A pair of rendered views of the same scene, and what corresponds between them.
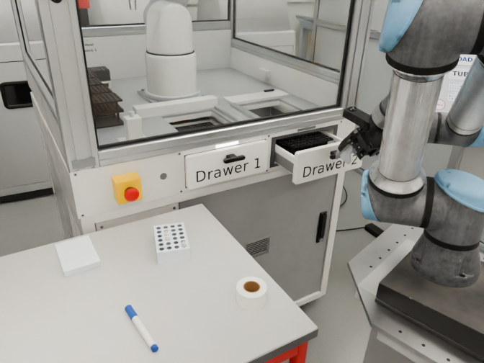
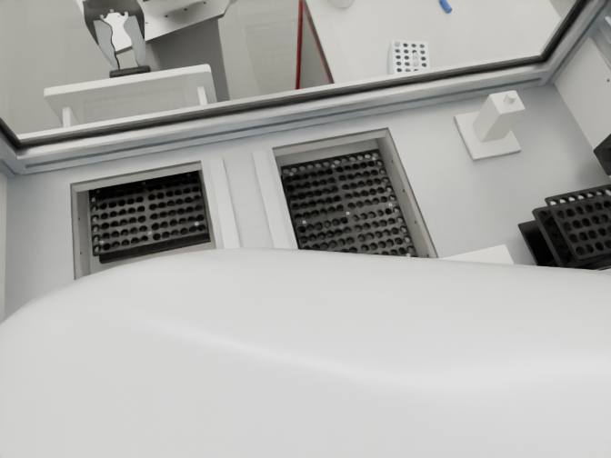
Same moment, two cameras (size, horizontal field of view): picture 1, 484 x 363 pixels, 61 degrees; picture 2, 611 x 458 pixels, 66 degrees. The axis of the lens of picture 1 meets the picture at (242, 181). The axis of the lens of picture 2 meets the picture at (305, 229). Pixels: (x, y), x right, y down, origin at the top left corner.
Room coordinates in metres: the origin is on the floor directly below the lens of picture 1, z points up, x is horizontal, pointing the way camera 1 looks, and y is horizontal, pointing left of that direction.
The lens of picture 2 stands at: (1.73, 0.16, 1.58)
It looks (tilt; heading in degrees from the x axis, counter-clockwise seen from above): 65 degrees down; 192
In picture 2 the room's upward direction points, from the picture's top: 6 degrees clockwise
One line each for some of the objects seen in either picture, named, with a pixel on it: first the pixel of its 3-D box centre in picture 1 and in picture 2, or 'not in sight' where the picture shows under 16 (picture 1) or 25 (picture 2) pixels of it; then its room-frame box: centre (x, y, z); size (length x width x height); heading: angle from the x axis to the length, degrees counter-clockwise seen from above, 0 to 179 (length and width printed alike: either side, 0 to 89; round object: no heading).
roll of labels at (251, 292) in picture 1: (251, 293); not in sight; (0.71, -0.03, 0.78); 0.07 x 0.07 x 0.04
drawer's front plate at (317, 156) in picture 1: (330, 160); not in sight; (1.25, -0.29, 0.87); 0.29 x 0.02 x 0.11; 121
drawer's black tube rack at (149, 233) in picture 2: (294, 140); (148, 192); (1.42, -0.19, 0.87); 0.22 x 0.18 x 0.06; 31
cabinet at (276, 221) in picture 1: (187, 213); not in sight; (1.64, 0.25, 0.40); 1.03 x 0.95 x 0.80; 121
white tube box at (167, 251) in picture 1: (171, 242); not in sight; (0.90, 0.18, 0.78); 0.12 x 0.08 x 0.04; 16
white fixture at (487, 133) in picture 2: not in sight; (497, 115); (1.18, 0.33, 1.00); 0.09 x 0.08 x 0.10; 31
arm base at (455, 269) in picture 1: (447, 248); not in sight; (0.78, -0.48, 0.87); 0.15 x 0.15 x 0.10
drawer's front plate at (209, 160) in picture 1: (228, 163); not in sight; (1.20, 0.05, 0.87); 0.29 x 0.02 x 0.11; 121
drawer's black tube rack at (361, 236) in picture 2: not in sight; (345, 221); (1.37, 0.15, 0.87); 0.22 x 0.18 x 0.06; 31
